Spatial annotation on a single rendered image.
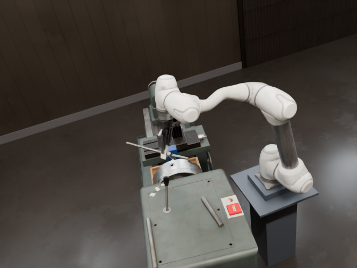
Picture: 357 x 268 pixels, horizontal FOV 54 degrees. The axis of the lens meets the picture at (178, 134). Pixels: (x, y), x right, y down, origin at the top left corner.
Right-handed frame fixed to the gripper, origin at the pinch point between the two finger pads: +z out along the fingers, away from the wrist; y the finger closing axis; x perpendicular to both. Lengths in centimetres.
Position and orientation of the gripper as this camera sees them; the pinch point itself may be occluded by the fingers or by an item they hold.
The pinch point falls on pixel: (164, 151)
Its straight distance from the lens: 180.1
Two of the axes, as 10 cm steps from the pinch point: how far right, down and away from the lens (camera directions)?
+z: -0.4, 8.6, 5.1
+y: -4.7, 4.3, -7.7
